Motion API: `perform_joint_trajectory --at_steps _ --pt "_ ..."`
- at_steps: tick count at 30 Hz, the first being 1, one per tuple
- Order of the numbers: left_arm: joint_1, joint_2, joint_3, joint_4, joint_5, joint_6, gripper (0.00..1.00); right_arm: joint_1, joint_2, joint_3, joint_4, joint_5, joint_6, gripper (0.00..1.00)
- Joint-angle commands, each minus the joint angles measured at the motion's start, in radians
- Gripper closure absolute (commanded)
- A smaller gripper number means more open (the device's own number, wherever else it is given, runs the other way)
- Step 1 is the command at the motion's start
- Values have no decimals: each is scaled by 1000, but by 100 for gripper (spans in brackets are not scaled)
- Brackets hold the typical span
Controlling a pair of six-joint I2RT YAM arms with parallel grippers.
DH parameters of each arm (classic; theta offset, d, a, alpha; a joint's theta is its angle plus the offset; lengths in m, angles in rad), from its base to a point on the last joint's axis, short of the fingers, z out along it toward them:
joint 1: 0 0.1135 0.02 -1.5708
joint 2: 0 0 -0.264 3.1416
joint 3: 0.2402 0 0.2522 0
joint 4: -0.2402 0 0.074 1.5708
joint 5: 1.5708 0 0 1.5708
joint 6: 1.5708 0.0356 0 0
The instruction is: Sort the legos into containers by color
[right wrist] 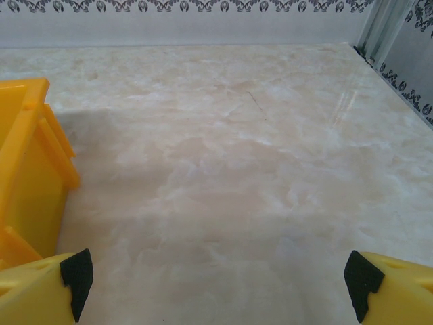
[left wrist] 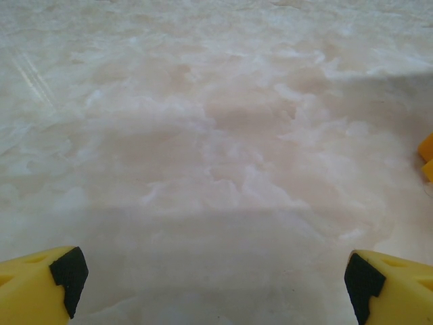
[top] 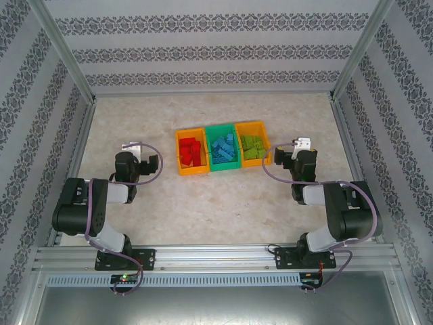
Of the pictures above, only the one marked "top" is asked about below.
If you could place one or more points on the small blue lego brick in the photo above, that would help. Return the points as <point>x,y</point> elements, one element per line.
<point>216,155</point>

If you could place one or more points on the light blue lego brick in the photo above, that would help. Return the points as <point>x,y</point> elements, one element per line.
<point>220,140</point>

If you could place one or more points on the aluminium side rail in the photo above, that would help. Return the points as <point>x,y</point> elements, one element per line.
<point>75,162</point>
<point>345,135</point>

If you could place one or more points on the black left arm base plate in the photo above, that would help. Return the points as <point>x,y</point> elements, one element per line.
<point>149,259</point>

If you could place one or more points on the green plastic bin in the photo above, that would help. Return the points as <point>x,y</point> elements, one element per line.
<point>225,167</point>

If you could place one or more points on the grey metal tray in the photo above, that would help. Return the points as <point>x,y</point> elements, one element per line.
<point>216,308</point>

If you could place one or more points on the small controller board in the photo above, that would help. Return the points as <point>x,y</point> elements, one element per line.
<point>311,279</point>
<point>125,278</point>

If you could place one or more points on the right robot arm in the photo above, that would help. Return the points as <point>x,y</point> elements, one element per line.
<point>352,216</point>

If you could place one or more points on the aluminium frame post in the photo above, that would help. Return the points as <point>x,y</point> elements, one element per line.
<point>362,50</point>
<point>64,50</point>

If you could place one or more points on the orange plastic bin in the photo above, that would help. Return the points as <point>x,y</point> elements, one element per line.
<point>193,171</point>
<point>252,163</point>

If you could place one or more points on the red lego plate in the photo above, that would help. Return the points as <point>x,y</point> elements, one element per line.
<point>197,152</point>

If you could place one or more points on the light green lego plate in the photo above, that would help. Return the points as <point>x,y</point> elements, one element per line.
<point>247,140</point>
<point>260,144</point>
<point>253,154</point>

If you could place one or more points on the long blue lego brick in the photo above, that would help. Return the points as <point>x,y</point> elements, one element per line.
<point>230,139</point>

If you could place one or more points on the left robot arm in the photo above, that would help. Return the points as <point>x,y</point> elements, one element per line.
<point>78,206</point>

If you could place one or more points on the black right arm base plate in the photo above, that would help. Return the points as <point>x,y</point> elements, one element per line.
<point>287,259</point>

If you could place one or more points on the blue lego plate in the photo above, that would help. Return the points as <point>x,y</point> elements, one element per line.
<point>226,154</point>

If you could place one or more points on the aluminium mounting rail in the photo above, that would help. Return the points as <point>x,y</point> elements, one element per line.
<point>209,259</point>

